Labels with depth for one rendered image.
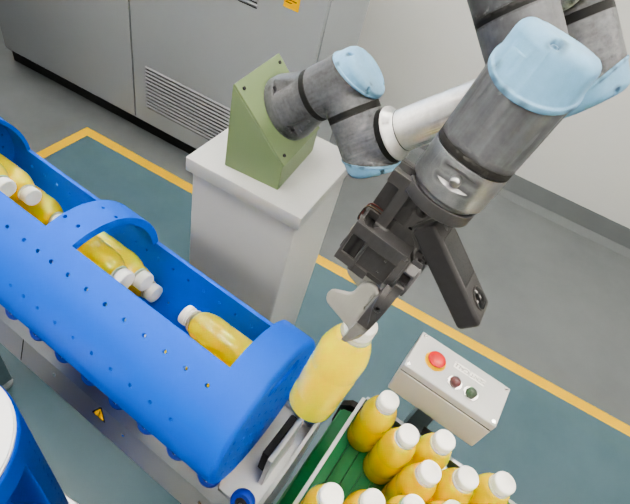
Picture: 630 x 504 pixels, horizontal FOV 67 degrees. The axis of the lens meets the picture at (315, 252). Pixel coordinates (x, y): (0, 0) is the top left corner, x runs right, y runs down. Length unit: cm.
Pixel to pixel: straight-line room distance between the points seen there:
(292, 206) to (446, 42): 247
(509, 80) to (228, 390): 54
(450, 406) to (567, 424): 168
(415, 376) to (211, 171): 64
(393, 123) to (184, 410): 64
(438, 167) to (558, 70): 11
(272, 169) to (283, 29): 131
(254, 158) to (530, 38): 80
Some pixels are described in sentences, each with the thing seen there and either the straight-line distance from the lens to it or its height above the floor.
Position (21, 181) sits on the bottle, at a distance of 119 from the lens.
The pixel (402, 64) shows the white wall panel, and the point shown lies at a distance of 354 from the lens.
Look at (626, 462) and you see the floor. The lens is 275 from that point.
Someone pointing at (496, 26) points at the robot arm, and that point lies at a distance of 51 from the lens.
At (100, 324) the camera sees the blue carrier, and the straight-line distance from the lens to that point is 82.
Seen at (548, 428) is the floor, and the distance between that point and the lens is 257.
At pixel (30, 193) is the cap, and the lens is 117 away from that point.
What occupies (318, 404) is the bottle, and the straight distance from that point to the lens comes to 65.
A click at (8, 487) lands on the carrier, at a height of 99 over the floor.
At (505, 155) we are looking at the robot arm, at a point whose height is 168.
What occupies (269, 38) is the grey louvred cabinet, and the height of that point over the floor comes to 91.
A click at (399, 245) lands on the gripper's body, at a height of 156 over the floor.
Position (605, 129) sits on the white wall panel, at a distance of 349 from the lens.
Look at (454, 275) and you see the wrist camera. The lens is 47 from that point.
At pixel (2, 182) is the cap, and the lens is 112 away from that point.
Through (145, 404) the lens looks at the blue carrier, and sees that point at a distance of 80.
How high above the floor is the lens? 187
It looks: 46 degrees down
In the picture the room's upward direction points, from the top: 18 degrees clockwise
